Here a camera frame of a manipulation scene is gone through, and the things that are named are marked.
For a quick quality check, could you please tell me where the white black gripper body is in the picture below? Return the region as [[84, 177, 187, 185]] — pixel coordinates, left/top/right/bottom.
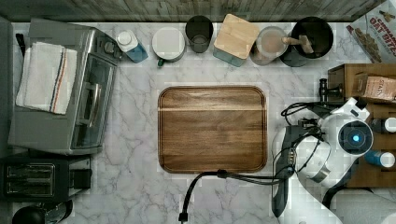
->
[[308, 97, 370, 123]]

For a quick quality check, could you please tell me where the black metal drawer handle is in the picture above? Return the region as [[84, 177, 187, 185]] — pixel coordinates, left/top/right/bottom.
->
[[318, 78, 343, 103]]

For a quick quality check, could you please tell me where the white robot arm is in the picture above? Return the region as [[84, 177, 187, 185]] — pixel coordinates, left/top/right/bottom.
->
[[272, 97, 374, 224]]

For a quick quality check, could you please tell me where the blue spice shaker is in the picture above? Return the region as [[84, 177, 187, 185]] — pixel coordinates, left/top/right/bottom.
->
[[364, 150, 395, 168]]

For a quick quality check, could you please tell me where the black utensil holder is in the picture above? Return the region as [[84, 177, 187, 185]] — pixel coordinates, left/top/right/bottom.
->
[[279, 17, 333, 67]]

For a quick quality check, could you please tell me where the cinnamon oat bites box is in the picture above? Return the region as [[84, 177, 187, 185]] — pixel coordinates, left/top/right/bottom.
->
[[346, 0, 396, 63]]

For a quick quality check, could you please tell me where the wooden utensil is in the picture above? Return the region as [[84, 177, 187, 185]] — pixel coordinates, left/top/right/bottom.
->
[[281, 35, 314, 54]]

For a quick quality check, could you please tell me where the clear cereal jar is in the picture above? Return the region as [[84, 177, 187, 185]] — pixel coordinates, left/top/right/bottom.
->
[[250, 26, 288, 66]]

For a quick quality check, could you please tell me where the teal canister wooden lid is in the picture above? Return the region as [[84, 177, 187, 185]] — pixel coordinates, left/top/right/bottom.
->
[[213, 14, 260, 67]]

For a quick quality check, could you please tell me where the wooden cutting board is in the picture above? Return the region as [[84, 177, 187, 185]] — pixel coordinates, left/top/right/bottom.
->
[[158, 86, 267, 174]]

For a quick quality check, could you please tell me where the dark smoky glass tumbler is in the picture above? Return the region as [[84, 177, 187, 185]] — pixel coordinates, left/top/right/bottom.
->
[[185, 16, 214, 53]]

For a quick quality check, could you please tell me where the teal jar white lid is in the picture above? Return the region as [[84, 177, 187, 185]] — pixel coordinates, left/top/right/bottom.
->
[[152, 27, 186, 67]]

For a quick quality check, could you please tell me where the white bottle blue label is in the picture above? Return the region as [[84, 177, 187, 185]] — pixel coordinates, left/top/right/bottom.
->
[[116, 30, 148, 63]]

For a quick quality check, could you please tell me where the silver toaster oven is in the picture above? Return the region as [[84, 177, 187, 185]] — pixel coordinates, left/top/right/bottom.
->
[[8, 18, 121, 156]]

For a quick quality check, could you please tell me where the striped white kitchen towel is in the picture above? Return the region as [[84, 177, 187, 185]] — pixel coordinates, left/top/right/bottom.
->
[[16, 42, 78, 115]]

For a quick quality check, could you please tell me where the black coffee machine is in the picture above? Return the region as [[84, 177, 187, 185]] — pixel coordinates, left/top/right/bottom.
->
[[12, 200, 73, 224]]

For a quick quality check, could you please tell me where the black slot toaster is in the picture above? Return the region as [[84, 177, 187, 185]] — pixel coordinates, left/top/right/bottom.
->
[[1, 153, 92, 203]]

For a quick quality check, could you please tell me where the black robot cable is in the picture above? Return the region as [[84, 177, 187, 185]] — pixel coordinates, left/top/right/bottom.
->
[[178, 169, 290, 224]]

